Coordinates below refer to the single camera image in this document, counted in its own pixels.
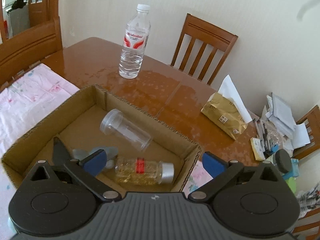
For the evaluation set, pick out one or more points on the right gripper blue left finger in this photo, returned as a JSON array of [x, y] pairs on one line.
[[84, 172]]

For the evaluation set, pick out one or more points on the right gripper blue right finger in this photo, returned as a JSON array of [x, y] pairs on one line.
[[223, 174]]

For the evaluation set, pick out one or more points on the grey elephant toy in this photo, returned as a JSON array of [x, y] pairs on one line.
[[97, 158]]

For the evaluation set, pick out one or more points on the small bottle silver cap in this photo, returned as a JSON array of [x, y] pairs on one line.
[[139, 171]]

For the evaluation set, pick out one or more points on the clear plastic jar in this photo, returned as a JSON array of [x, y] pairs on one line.
[[115, 122]]

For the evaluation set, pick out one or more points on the open cardboard box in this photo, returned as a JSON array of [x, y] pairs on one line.
[[77, 123]]

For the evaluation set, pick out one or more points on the yellow sticky note pad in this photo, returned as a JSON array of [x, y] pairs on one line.
[[257, 149]]

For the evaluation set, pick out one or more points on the bundle of pens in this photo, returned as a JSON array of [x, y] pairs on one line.
[[269, 147]]

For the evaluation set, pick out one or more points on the glass jar black lid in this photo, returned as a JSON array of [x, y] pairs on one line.
[[281, 160]]

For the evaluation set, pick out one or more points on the gold tissue pack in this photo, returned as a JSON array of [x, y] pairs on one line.
[[226, 109]]

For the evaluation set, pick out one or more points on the stack of white papers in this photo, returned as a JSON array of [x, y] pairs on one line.
[[279, 115]]

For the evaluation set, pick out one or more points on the pink floral tablecloth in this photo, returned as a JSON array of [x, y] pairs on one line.
[[24, 104]]

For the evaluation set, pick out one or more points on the wooden chair far right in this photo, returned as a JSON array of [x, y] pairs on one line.
[[311, 120]]

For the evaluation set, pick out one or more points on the wooden chair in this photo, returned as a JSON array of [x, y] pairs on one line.
[[29, 47], [210, 36], [311, 120]]

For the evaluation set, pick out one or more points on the wooden chair left side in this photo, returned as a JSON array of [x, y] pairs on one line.
[[29, 47]]

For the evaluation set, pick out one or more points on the wooden chair far side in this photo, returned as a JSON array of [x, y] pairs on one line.
[[210, 36]]

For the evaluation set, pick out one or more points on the clear plastic water bottle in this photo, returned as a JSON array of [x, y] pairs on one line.
[[134, 43]]

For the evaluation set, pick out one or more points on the wooden door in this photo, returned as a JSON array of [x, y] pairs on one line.
[[18, 16]]

